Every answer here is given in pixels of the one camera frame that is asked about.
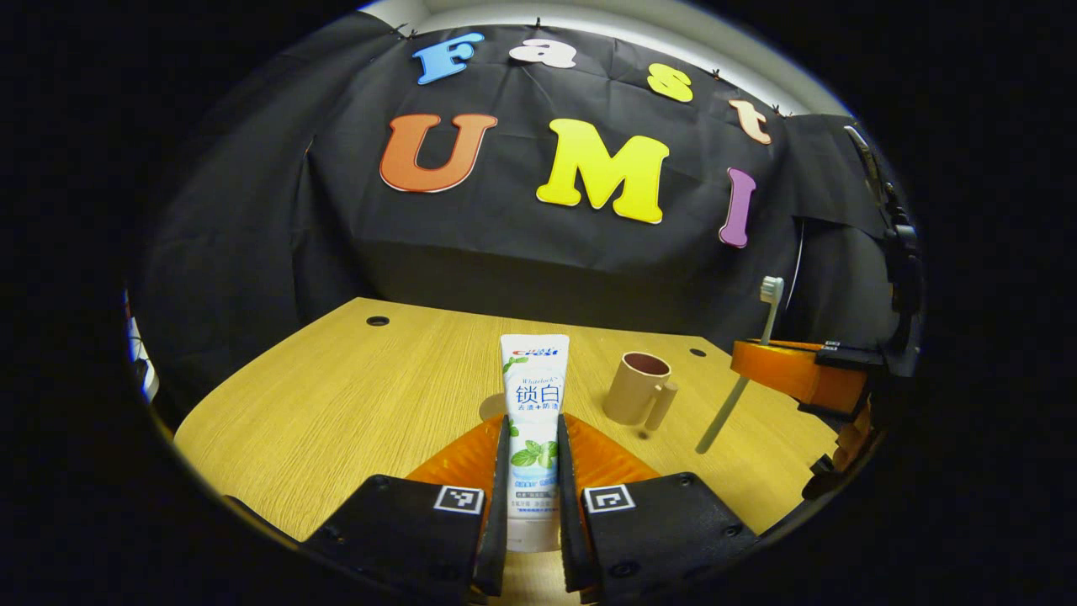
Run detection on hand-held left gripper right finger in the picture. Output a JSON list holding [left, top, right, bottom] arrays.
[[555, 412, 762, 603]]

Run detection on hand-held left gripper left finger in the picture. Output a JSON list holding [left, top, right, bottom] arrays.
[[299, 412, 512, 603]]

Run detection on white toothpaste tube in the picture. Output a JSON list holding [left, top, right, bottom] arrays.
[[500, 333, 570, 553]]

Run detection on beige cup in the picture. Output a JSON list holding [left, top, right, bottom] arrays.
[[602, 352, 679, 432]]

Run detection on wooden desktop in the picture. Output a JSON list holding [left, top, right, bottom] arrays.
[[172, 296, 842, 606]]

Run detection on black backdrop cloth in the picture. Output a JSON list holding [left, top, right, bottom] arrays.
[[135, 13, 905, 413]]

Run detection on white printed board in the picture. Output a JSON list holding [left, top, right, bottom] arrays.
[[125, 290, 161, 405]]

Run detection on thin hanging cable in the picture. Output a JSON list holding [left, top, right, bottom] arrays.
[[781, 217, 807, 342]]

